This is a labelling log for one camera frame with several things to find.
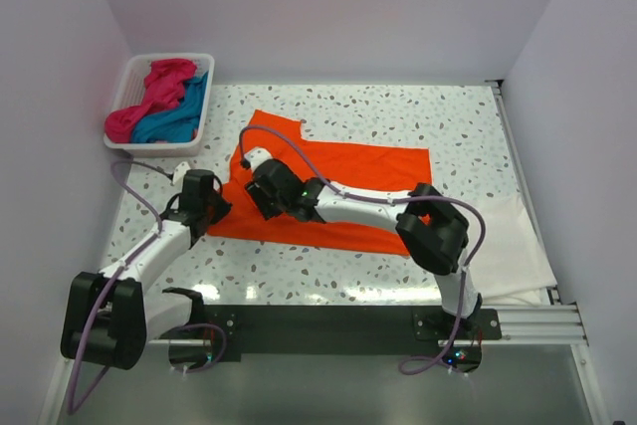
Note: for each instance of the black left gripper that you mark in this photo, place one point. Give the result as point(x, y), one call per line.
point(222, 209)

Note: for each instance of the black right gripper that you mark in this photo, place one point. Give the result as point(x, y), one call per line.
point(259, 195)

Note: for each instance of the orange t shirt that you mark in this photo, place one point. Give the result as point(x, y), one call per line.
point(358, 165)

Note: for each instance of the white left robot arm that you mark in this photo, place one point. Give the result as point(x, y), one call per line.
point(109, 319)

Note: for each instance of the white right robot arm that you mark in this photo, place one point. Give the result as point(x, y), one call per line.
point(434, 232)

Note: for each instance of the blue t shirt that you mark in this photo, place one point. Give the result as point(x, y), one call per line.
point(177, 125)

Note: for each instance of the white plastic laundry basket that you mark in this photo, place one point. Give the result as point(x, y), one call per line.
point(130, 92)

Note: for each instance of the pink t shirt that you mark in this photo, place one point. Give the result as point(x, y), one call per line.
point(164, 90)

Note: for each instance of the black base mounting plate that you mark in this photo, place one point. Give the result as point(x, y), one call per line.
point(331, 330)

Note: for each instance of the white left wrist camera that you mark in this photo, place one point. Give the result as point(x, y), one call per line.
point(179, 172)

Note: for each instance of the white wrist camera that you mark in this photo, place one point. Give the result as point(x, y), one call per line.
point(179, 172)
point(254, 158)

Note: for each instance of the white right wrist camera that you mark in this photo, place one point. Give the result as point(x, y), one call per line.
point(254, 158)

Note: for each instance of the aluminium frame rail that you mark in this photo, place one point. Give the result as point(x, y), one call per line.
point(540, 325)

